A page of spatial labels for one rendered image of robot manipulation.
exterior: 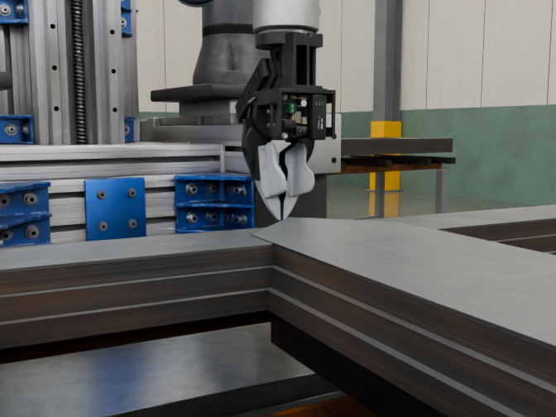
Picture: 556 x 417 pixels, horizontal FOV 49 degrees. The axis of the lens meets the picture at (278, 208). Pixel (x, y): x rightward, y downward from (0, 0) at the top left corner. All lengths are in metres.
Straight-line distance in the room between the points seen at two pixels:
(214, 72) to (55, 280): 0.59
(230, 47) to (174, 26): 10.41
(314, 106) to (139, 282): 0.29
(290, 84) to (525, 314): 0.39
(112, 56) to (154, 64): 10.15
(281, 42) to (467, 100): 8.68
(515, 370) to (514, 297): 0.07
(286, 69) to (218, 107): 0.33
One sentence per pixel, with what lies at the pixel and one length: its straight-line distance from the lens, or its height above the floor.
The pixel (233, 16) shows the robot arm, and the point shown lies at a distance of 1.03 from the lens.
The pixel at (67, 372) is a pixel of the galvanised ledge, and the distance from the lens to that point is 0.80.
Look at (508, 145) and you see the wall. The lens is 8.92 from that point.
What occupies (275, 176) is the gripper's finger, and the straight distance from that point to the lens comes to 0.70.
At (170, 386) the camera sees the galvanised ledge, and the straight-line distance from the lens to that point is 0.73.
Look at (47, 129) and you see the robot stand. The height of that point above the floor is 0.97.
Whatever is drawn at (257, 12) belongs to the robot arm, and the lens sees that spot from 0.71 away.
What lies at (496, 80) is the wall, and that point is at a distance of 9.07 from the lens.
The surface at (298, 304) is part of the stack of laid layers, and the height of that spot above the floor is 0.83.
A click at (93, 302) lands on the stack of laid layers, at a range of 0.49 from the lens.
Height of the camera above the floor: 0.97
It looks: 7 degrees down
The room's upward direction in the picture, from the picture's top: straight up
